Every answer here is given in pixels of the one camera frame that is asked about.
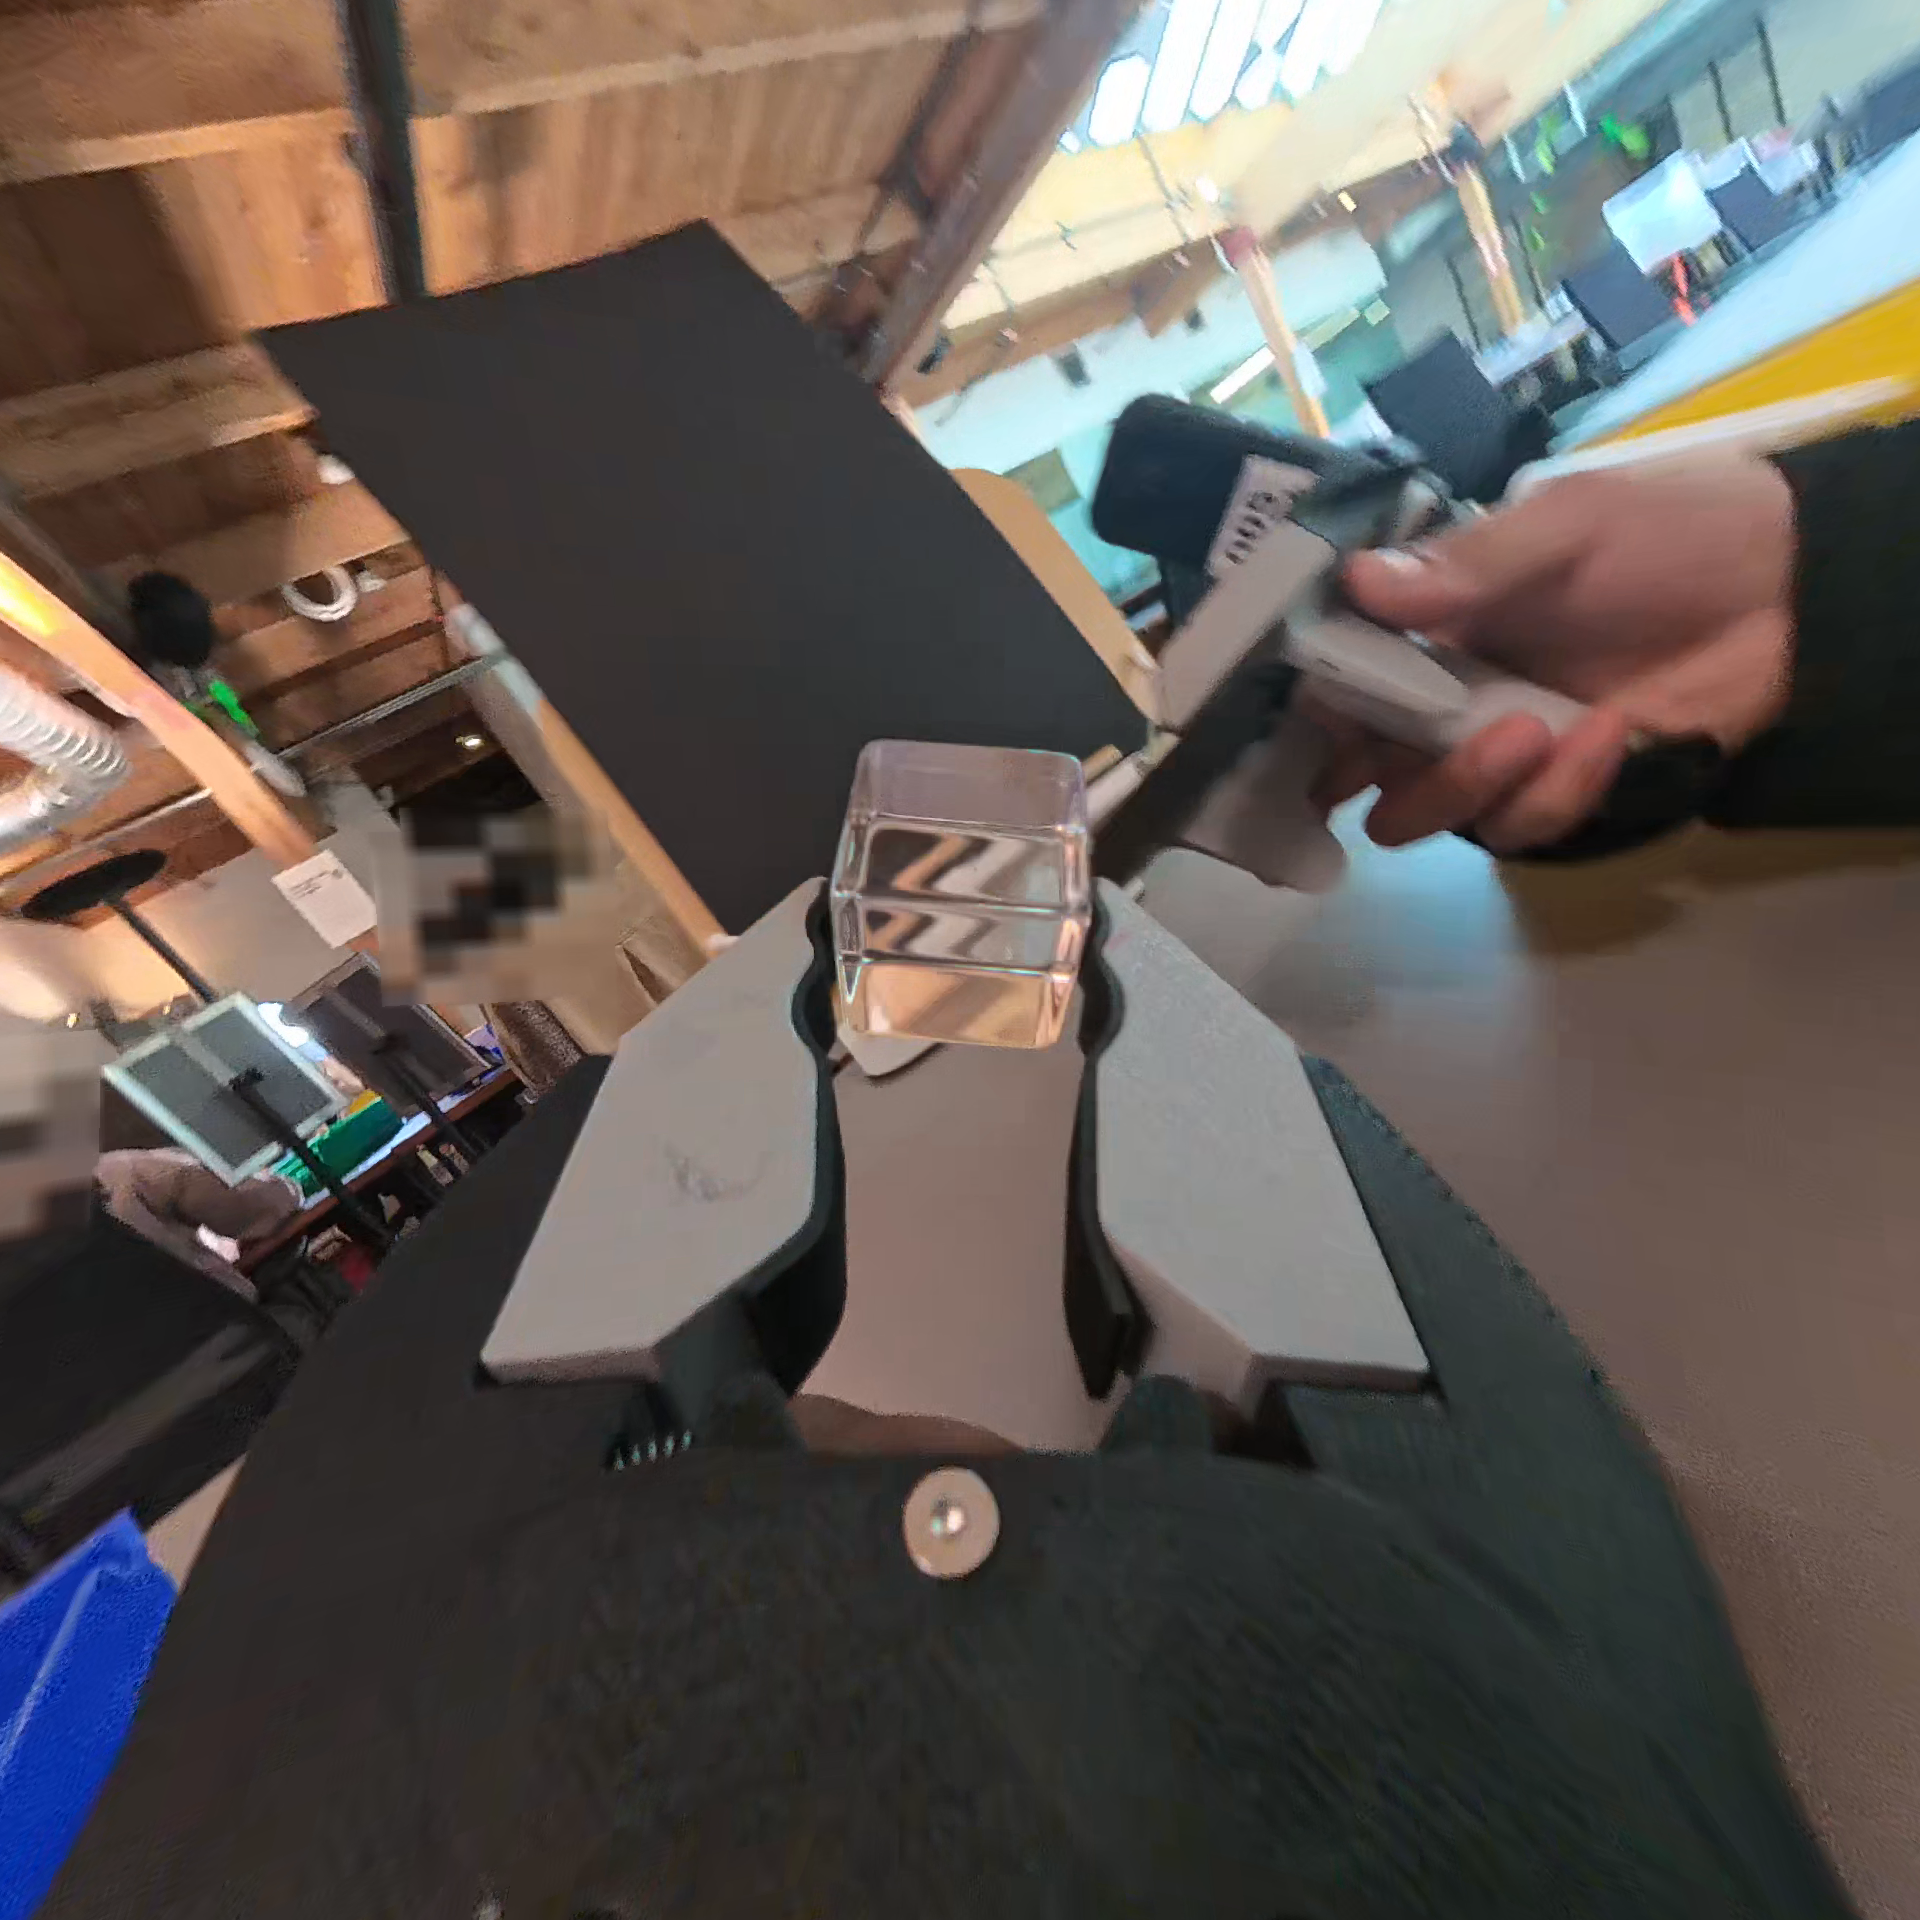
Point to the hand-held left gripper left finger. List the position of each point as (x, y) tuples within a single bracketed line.
[(676, 1185)]

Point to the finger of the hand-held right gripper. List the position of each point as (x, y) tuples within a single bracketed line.
[(1253, 599), (1261, 819)]

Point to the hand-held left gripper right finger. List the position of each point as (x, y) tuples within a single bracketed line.
[(1230, 1185)]

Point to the clear acrylic cube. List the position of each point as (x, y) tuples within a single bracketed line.
[(960, 885)]

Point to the person's right hand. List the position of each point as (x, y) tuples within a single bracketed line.
[(1650, 599)]

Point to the grey panel on stand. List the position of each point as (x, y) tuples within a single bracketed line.
[(225, 1079)]

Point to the black board on white stand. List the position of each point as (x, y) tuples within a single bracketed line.
[(676, 570)]

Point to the yellow plastic bin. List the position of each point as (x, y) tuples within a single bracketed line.
[(1770, 353)]

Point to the blue plastic bin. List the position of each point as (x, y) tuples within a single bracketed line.
[(68, 1694)]

